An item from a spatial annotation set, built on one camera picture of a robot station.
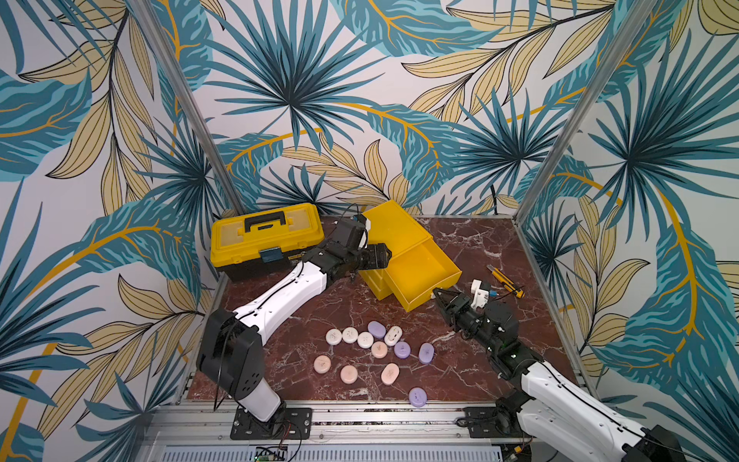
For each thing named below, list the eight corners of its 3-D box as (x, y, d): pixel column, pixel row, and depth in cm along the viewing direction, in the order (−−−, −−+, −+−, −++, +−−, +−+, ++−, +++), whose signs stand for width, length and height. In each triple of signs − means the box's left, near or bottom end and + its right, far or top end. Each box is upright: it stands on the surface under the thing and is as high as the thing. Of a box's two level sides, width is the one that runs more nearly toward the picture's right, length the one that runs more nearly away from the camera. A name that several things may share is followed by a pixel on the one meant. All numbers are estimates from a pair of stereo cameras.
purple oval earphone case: (419, 363, 85) (420, 361, 83) (417, 345, 88) (418, 343, 87) (434, 363, 85) (435, 361, 83) (432, 345, 88) (433, 343, 87)
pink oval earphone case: (380, 385, 81) (381, 383, 79) (380, 365, 85) (380, 362, 83) (399, 385, 81) (400, 383, 79) (398, 365, 85) (399, 362, 83)
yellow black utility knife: (518, 300, 99) (520, 297, 98) (485, 268, 107) (487, 265, 106) (524, 296, 100) (526, 294, 99) (491, 265, 108) (493, 262, 107)
